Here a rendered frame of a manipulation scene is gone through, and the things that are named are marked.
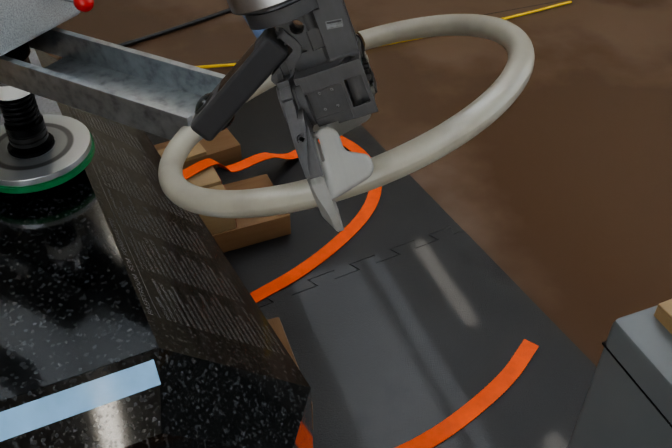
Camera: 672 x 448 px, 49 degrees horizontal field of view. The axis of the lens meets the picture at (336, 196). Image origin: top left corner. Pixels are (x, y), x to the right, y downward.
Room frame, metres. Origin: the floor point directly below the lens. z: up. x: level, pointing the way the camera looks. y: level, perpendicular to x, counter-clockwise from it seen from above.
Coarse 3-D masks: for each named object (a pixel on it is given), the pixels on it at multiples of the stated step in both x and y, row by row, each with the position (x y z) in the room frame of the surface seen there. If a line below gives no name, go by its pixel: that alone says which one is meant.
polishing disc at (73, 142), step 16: (0, 128) 1.17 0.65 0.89; (48, 128) 1.17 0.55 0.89; (64, 128) 1.17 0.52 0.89; (80, 128) 1.17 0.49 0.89; (0, 144) 1.12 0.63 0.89; (64, 144) 1.12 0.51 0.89; (80, 144) 1.12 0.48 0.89; (0, 160) 1.07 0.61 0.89; (16, 160) 1.07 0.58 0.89; (32, 160) 1.07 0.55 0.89; (48, 160) 1.07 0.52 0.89; (64, 160) 1.07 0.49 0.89; (80, 160) 1.08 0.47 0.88; (0, 176) 1.02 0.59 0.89; (16, 176) 1.02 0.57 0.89; (32, 176) 1.02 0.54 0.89; (48, 176) 1.03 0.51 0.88
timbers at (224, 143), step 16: (160, 144) 2.23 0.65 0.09; (208, 144) 2.23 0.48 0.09; (224, 144) 2.23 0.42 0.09; (192, 160) 2.13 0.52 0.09; (224, 160) 2.19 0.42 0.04; (240, 160) 2.22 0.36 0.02; (256, 176) 2.02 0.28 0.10; (240, 224) 1.77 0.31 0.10; (256, 224) 1.77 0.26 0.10; (272, 224) 1.79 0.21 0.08; (288, 224) 1.81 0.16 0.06; (224, 240) 1.73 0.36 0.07; (240, 240) 1.75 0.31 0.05; (256, 240) 1.77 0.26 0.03
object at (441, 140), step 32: (384, 32) 1.00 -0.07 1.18; (416, 32) 0.97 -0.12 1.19; (448, 32) 0.94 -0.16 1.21; (480, 32) 0.88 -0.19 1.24; (512, 32) 0.81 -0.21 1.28; (512, 64) 0.71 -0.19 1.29; (480, 96) 0.65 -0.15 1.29; (512, 96) 0.66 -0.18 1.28; (448, 128) 0.60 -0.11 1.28; (480, 128) 0.61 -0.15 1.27; (160, 160) 0.75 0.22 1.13; (384, 160) 0.57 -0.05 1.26; (416, 160) 0.57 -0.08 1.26; (192, 192) 0.62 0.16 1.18; (224, 192) 0.60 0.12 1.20; (256, 192) 0.58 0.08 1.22; (288, 192) 0.56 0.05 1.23; (352, 192) 0.55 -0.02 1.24
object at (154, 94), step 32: (64, 32) 1.11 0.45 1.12; (0, 64) 1.02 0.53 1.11; (32, 64) 1.00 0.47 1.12; (64, 64) 1.08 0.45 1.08; (96, 64) 1.07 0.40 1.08; (128, 64) 1.04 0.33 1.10; (160, 64) 1.00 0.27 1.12; (64, 96) 0.96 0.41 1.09; (96, 96) 0.92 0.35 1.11; (128, 96) 0.90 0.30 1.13; (160, 96) 0.97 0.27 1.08; (192, 96) 0.97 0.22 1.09; (160, 128) 0.87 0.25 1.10
